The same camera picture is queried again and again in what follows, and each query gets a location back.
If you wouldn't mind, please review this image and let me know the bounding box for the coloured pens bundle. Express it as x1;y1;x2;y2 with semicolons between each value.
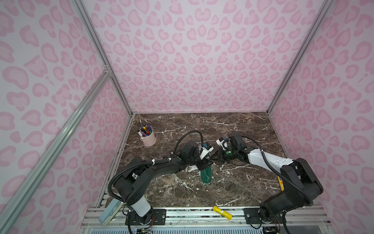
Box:
138;120;153;137

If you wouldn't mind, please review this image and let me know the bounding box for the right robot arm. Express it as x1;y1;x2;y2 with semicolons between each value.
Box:
214;132;323;223

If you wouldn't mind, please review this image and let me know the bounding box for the aluminium frame post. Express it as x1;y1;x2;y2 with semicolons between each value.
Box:
71;0;133;116

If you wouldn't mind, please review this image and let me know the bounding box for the pink pen cup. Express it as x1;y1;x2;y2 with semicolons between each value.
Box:
138;131;156;147

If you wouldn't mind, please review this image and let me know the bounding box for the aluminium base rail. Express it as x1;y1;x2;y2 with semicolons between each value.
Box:
78;206;336;234

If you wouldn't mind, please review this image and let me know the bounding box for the yellow marker tube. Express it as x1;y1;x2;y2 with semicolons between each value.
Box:
213;206;233;220

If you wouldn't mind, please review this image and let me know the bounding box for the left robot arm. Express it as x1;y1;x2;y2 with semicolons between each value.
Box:
108;141;213;221

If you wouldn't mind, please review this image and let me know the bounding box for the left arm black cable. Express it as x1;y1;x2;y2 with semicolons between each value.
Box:
173;130;204;154

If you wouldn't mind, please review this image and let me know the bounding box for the light blue device lower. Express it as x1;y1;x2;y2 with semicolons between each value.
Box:
98;199;124;226

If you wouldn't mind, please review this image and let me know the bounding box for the green canvas sneaker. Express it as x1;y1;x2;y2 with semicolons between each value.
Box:
200;165;212;185

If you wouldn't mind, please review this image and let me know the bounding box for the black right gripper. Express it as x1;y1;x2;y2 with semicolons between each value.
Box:
208;147;239;164

